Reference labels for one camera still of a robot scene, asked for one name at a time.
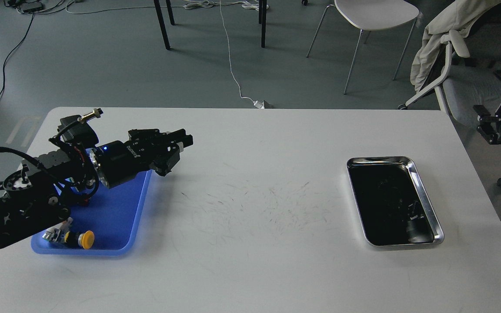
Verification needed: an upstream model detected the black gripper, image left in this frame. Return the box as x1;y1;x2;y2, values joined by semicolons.
94;129;194;189

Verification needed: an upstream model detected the blue plastic tray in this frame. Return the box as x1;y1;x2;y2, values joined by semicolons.
30;170;153;257

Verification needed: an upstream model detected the silver metal tray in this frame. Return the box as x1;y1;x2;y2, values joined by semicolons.
346;156;444;248

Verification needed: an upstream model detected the grey office chair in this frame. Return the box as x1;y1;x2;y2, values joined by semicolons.
398;0;501;187

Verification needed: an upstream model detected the white power adapter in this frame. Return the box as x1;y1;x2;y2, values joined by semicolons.
253;100;274;109

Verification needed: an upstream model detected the beige jacket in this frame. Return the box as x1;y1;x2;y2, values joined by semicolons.
410;0;501;92

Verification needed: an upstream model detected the yellow mushroom push button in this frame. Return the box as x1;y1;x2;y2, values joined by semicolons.
63;230;95;250

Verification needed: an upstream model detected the black table leg left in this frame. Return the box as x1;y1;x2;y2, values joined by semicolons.
153;0;175;51

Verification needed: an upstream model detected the black table leg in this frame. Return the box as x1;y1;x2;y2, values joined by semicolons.
258;0;268;48
153;0;175;51

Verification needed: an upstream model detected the white chair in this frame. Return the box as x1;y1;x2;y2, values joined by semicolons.
306;0;420;94

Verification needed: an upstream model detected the black table leg right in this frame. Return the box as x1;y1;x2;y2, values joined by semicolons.
258;0;268;48

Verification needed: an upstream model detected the orange white switch block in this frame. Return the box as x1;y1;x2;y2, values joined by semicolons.
42;217;74;244

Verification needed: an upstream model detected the white cable on floor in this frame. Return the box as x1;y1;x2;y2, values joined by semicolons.
66;0;269;105

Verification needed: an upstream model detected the black cable on floor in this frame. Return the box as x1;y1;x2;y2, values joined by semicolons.
0;0;77;170

